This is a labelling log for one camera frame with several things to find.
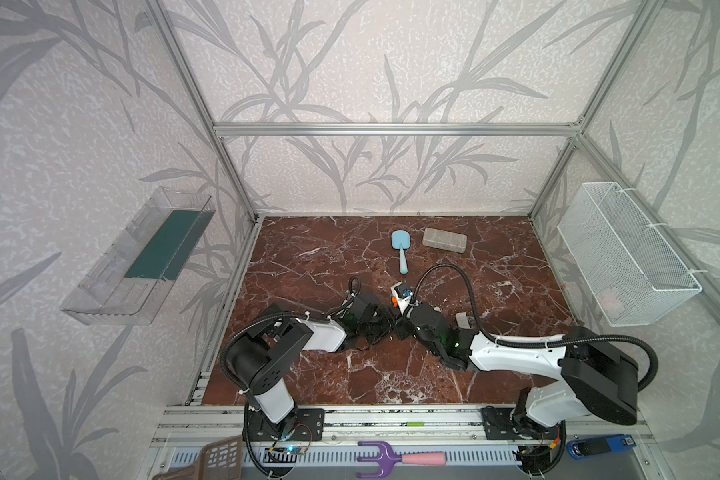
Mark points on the clear wall shelf green mat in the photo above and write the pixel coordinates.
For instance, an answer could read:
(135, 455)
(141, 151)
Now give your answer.
(128, 285)

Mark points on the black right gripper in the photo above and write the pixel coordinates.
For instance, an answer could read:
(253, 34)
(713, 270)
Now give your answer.
(411, 321)

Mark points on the white wire mesh basket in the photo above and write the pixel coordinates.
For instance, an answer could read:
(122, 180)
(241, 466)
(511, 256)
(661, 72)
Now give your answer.
(634, 274)

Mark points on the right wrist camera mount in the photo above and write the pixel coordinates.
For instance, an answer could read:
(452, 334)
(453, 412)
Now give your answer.
(404, 292)

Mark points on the blue black device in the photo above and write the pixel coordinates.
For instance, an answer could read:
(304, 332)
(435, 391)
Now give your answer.
(584, 448)

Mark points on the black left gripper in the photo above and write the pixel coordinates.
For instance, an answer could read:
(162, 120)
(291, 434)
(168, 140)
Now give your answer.
(376, 318)

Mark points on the purple pink garden fork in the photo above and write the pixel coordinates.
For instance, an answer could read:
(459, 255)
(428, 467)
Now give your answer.
(386, 459)

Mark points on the white remote battery cover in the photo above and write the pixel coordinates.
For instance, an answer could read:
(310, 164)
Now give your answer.
(463, 320)

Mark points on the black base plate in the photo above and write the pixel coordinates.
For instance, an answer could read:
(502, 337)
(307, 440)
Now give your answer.
(302, 424)
(508, 423)

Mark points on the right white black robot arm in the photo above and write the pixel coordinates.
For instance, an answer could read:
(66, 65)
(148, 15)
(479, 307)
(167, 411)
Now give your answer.
(589, 376)

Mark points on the brown plastic basket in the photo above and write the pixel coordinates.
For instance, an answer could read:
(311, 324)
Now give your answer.
(220, 460)

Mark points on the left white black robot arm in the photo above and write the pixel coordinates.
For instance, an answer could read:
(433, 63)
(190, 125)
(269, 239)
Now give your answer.
(257, 358)

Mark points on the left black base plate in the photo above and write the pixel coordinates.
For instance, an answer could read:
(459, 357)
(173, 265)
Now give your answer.
(302, 424)

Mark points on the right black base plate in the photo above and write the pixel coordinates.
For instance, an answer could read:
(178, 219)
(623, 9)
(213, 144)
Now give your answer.
(508, 423)

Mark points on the light blue small spatula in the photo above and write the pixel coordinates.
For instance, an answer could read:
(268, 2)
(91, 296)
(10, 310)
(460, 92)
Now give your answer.
(401, 241)

